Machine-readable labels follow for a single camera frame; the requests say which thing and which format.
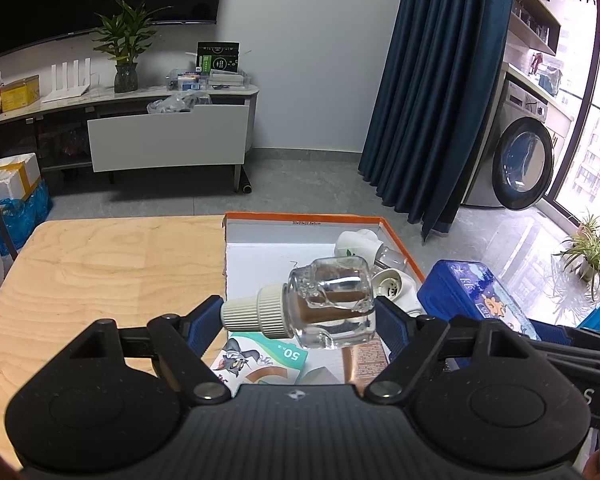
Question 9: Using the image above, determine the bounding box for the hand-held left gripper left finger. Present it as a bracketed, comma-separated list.
[69, 295, 233, 404]

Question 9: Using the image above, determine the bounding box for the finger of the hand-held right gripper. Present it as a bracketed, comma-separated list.
[527, 320, 600, 361]

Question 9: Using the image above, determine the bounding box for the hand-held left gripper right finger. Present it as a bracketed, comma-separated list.
[364, 296, 532, 404]

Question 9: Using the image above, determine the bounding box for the white plug-in repeller with grille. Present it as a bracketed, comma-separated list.
[370, 268, 423, 317]

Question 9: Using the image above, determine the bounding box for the brown tube with white cap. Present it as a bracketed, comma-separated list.
[341, 335, 391, 386]

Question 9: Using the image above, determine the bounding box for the clear bottle with white cap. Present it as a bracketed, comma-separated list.
[220, 255, 378, 352]

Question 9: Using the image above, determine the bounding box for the green white bandage box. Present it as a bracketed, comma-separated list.
[211, 331, 310, 390]

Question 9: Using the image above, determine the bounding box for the blue tin box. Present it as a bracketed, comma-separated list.
[416, 260, 543, 343]

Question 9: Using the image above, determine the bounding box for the orange-rimmed white cardboard box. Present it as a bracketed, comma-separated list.
[222, 211, 427, 386]

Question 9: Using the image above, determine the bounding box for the white plug-in repeller with bottle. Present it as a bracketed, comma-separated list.
[335, 229, 408, 273]

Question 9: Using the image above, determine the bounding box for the potted spider plant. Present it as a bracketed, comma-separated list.
[555, 210, 600, 301]

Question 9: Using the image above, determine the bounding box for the grey washing machine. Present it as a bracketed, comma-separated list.
[462, 67, 576, 211]

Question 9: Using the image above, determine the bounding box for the white cabinet drawer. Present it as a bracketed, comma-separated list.
[87, 104, 251, 173]

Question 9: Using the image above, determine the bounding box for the blue plastic wrapped pack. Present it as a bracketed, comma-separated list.
[0, 180, 53, 256]

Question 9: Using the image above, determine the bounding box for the white foam box yellow tape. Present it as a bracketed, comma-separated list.
[0, 152, 42, 202]

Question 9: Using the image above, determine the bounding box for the dark blue curtain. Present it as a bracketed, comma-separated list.
[357, 0, 518, 242]

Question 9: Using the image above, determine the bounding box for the clear plastic storage box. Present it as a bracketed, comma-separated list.
[166, 67, 251, 92]

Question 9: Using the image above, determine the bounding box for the bamboo plant in glass vase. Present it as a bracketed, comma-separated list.
[91, 0, 173, 94]

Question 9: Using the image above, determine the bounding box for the television cabinet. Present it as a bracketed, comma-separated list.
[0, 82, 261, 196]

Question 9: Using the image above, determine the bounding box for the green black box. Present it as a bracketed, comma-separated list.
[196, 41, 241, 74]

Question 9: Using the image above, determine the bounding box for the white router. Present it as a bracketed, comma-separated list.
[41, 58, 92, 103]

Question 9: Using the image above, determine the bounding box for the clear bag of cables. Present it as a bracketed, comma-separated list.
[147, 92, 213, 115]

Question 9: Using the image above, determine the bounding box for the wall shelf with jars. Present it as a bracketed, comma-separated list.
[507, 0, 563, 56]

